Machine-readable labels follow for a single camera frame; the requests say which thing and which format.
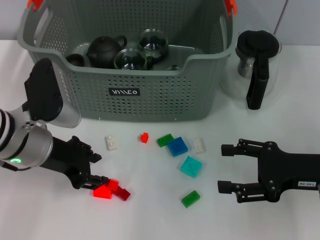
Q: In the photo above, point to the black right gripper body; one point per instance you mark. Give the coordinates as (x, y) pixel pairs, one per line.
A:
(282, 170)

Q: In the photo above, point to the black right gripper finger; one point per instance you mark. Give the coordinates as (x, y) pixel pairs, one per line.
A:
(226, 187)
(228, 150)

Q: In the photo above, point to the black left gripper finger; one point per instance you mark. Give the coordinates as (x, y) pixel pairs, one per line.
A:
(94, 157)
(97, 181)

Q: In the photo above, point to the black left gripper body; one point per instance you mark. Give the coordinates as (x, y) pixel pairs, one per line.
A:
(67, 160)

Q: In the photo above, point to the bright red sloped brick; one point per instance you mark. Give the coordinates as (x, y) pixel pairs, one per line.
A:
(102, 193)

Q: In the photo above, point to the white toy brick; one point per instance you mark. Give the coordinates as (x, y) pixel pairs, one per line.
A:
(111, 143)
(198, 145)

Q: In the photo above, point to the dark red toy brick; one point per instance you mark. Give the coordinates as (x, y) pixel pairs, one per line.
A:
(123, 194)

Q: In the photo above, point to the green toy brick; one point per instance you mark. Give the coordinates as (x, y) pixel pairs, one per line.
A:
(190, 198)
(163, 141)

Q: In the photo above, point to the glass teacup black sleeve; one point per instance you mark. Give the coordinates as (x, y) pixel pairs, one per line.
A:
(130, 60)
(173, 68)
(152, 42)

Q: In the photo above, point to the grey-green perforated storage bin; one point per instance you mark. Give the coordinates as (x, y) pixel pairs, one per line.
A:
(160, 100)

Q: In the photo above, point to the small black clay teacup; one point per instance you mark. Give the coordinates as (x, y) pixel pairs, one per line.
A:
(75, 60)

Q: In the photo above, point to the cyan toy brick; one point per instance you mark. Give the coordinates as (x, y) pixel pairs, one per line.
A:
(191, 167)

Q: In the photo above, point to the blue toy brick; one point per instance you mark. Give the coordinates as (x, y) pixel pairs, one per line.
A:
(177, 147)

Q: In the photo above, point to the black clay teapot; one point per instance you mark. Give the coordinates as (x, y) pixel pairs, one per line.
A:
(105, 52)

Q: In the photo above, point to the glass pitcher black lid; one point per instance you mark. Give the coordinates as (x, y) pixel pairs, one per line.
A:
(257, 42)

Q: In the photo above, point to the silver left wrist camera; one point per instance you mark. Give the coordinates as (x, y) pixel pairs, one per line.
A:
(45, 95)

